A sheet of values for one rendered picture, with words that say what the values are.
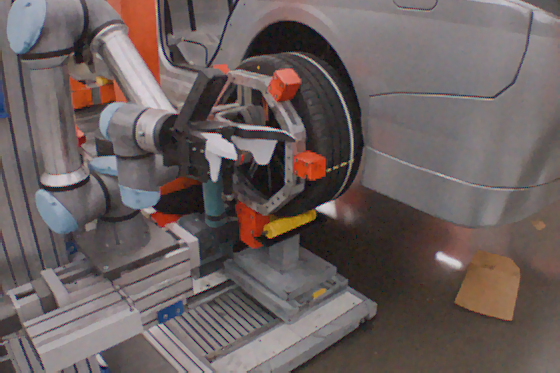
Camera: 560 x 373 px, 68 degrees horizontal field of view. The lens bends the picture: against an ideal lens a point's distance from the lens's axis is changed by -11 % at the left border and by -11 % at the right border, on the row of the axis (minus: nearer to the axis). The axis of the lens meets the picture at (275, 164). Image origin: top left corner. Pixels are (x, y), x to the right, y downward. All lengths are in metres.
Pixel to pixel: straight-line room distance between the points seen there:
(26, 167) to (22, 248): 0.23
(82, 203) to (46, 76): 0.29
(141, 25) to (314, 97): 0.79
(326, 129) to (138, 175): 0.91
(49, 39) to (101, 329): 0.65
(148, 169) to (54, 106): 0.28
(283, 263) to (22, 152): 1.31
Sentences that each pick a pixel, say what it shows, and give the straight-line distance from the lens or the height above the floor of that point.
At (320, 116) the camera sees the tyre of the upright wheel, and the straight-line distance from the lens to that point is 1.61.
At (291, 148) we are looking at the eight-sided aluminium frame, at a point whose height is 0.91.
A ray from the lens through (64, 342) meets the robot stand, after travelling 1.12.
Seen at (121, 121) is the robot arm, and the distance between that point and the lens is 0.81.
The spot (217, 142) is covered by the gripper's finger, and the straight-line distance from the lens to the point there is 0.62.
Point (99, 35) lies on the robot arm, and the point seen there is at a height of 1.36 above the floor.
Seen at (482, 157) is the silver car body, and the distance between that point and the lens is 1.41.
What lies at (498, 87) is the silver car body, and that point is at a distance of 1.35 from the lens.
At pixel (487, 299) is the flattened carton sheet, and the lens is 2.49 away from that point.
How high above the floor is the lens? 1.45
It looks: 22 degrees down
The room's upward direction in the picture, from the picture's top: straight up
